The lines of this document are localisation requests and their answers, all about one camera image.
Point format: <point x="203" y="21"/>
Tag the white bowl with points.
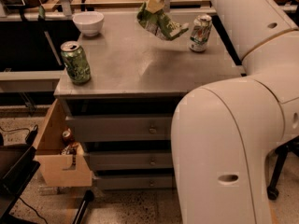
<point x="89" y="23"/>

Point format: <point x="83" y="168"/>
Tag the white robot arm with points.
<point x="222" y="132"/>

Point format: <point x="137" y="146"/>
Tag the grey drawer cabinet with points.
<point x="122" y="116"/>

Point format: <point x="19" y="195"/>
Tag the green jalapeno chip bag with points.
<point x="159" y="24"/>

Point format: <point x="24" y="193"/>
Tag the black office chair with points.
<point x="282" y="152"/>

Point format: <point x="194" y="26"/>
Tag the red can in box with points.
<point x="68" y="137"/>

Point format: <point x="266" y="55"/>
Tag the black power adapter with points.
<point x="31" y="136"/>

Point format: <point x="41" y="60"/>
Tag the wooden box with items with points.
<point x="61" y="165"/>

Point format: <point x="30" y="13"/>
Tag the black stand on left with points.
<point x="17" y="167"/>

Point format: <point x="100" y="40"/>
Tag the white and green soda can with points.
<point x="200" y="33"/>

